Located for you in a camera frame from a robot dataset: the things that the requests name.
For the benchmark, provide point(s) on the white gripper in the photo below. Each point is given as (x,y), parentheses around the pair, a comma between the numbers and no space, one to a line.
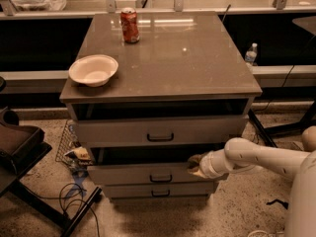
(206,166)

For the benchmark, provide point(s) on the black floor stand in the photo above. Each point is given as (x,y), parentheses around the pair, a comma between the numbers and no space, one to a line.
(260,129)
(10,182)

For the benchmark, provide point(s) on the white bowl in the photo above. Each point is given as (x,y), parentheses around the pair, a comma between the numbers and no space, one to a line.
(94,70)

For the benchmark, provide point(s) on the grey drawer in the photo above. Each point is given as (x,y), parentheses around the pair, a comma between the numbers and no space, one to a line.
(158,131)
(160,190)
(147,164)

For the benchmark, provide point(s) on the black floor stand right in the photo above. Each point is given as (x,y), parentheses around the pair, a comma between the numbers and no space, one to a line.
(260,129)

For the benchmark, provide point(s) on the grey top drawer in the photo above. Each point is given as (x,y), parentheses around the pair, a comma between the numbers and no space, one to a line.
(158,131)

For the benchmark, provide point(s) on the wire mesh basket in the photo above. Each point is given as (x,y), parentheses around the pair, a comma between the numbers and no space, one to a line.
(68,142)

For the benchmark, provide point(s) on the grey bottom drawer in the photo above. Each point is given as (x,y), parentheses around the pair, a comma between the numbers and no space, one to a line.
(160,190)

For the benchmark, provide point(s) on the black floor stand left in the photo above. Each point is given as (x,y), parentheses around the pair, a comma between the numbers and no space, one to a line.
(10,182)

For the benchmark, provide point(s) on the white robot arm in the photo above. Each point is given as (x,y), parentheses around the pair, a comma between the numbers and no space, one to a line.
(239,155)

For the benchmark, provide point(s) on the grey drawer cabinet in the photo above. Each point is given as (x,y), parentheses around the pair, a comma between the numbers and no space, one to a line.
(185,65)

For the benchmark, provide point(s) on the clear plastic water bottle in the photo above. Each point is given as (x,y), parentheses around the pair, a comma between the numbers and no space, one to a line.
(251,54)

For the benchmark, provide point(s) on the red soda can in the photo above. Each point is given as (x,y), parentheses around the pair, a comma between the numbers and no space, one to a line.
(128,21)

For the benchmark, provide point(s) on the dark tray on left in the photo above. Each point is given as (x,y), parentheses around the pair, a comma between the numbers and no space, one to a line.
(16,141)

